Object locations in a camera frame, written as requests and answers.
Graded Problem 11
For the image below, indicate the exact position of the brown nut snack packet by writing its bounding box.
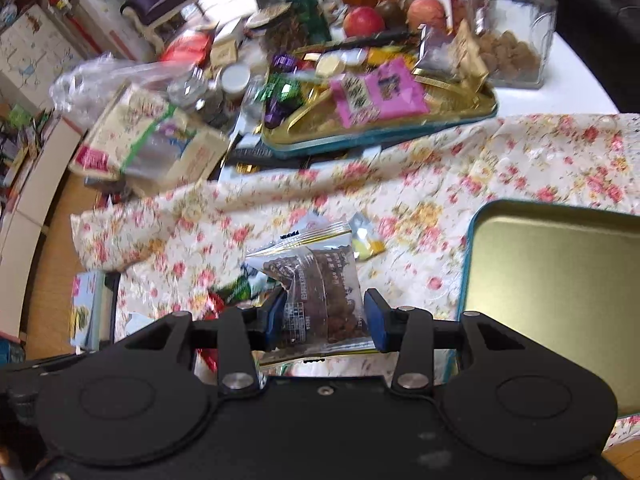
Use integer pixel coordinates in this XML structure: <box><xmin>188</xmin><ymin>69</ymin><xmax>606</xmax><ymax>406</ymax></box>
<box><xmin>246</xmin><ymin>221</ymin><xmax>373</xmax><ymax>361</ymax></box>

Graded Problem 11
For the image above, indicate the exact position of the yellow silver snack packet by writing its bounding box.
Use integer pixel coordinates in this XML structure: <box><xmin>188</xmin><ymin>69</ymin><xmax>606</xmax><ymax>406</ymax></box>
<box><xmin>348</xmin><ymin>212</ymin><xmax>385</xmax><ymax>262</ymax></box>

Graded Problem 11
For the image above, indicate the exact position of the gold tin with snacks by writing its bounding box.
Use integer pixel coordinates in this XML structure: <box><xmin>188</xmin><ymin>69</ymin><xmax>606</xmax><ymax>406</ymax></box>
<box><xmin>259</xmin><ymin>42</ymin><xmax>498</xmax><ymax>158</ymax></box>

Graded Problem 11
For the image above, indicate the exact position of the floral tablecloth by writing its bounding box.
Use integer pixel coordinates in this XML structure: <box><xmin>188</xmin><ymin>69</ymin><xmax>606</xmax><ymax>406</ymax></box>
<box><xmin>69</xmin><ymin>112</ymin><xmax>640</xmax><ymax>453</ymax></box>

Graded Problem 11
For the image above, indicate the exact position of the cartoon dinosaur box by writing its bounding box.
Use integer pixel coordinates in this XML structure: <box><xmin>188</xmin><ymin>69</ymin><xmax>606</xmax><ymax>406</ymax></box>
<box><xmin>70</xmin><ymin>271</ymin><xmax>119</xmax><ymax>352</ymax></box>

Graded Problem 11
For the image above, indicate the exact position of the empty gold tin tray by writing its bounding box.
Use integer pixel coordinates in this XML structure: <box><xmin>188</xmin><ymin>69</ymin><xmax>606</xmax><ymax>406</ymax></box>
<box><xmin>458</xmin><ymin>200</ymin><xmax>640</xmax><ymax>416</ymax></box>

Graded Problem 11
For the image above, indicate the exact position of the beige tree snack bag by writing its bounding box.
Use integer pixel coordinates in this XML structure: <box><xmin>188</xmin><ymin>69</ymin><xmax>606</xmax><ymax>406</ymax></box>
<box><xmin>68</xmin><ymin>82</ymin><xmax>229</xmax><ymax>196</ymax></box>

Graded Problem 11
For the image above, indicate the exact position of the pink snack packet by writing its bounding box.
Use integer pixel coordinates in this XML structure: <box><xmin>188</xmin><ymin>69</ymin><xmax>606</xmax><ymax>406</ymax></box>
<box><xmin>330</xmin><ymin>58</ymin><xmax>430</xmax><ymax>129</ymax></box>

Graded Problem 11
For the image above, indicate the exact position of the small glass jar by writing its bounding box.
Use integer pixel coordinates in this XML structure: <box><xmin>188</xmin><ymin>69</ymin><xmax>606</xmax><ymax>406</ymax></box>
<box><xmin>166</xmin><ymin>67</ymin><xmax>229</xmax><ymax>129</ymax></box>

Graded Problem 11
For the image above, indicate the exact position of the silver foil snack packet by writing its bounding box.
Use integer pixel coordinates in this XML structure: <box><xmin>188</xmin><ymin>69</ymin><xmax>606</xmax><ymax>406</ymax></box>
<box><xmin>412</xmin><ymin>24</ymin><xmax>460</xmax><ymax>80</ymax></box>

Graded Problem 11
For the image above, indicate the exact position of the clear plastic bag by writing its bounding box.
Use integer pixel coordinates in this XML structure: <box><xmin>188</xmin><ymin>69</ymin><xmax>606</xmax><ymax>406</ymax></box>
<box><xmin>49</xmin><ymin>53</ymin><xmax>194</xmax><ymax>131</ymax></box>

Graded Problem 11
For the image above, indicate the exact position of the dark lidded canister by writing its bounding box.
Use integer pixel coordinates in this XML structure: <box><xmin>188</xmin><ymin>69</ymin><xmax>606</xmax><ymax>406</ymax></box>
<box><xmin>245</xmin><ymin>2</ymin><xmax>308</xmax><ymax>60</ymax></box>

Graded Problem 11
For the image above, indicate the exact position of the red apple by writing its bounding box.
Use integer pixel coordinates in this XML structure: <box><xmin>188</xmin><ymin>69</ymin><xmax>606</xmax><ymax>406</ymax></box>
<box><xmin>407</xmin><ymin>0</ymin><xmax>448</xmax><ymax>32</ymax></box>
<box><xmin>343</xmin><ymin>6</ymin><xmax>386</xmax><ymax>38</ymax></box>

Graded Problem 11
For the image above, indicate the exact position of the glass jar with nuts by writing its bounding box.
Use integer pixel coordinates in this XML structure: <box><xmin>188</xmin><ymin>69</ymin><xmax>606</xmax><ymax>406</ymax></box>
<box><xmin>468</xmin><ymin>0</ymin><xmax>558</xmax><ymax>89</ymax></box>

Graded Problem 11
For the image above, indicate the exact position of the green drink can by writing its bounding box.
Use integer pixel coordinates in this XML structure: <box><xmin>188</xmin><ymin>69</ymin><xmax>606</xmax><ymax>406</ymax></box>
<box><xmin>285</xmin><ymin>0</ymin><xmax>332</xmax><ymax>44</ymax></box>

